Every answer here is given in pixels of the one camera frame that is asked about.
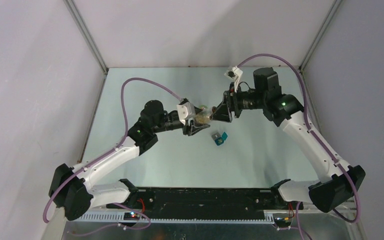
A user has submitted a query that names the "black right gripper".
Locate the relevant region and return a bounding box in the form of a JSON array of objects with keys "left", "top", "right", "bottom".
[{"left": 210, "top": 82, "right": 266, "bottom": 123}]

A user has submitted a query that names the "clear pill bottle gold lid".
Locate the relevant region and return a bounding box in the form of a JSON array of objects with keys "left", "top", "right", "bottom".
[{"left": 194, "top": 108, "right": 213, "bottom": 125}]

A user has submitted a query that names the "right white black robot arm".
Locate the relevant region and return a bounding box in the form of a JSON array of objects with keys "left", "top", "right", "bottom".
[{"left": 210, "top": 66, "right": 366, "bottom": 213}]

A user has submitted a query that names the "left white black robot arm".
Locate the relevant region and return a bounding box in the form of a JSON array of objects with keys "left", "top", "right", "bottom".
[{"left": 49, "top": 98, "right": 210, "bottom": 221}]

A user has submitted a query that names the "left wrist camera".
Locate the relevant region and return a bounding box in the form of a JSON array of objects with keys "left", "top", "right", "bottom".
[{"left": 176, "top": 98, "right": 196, "bottom": 126}]

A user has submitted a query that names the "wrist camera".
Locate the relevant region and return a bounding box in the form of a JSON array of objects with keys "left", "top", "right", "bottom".
[
  {"left": 224, "top": 66, "right": 243, "bottom": 93},
  {"left": 176, "top": 98, "right": 196, "bottom": 126}
]

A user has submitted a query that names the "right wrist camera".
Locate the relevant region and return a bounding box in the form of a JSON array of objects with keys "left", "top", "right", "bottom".
[{"left": 224, "top": 66, "right": 243, "bottom": 93}]

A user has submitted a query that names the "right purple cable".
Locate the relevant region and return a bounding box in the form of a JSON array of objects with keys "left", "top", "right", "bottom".
[{"left": 236, "top": 53, "right": 362, "bottom": 240}]

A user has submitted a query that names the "purple cable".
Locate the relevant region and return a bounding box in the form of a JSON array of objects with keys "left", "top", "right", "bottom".
[
  {"left": 42, "top": 77, "right": 183, "bottom": 229},
  {"left": 236, "top": 53, "right": 362, "bottom": 240}
]

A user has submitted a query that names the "aluminium frame post right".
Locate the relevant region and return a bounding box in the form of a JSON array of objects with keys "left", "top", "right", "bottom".
[{"left": 298, "top": 0, "right": 344, "bottom": 74}]

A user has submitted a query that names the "aluminium frame post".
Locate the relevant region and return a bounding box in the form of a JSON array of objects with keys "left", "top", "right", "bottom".
[
  {"left": 298, "top": 0, "right": 344, "bottom": 74},
  {"left": 62, "top": 0, "right": 109, "bottom": 75}
]

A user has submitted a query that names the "aluminium frame post left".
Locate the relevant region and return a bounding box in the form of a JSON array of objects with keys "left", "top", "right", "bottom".
[{"left": 62, "top": 0, "right": 109, "bottom": 75}]

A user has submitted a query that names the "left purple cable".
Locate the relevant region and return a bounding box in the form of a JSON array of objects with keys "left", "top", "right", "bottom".
[{"left": 42, "top": 77, "right": 183, "bottom": 229}]

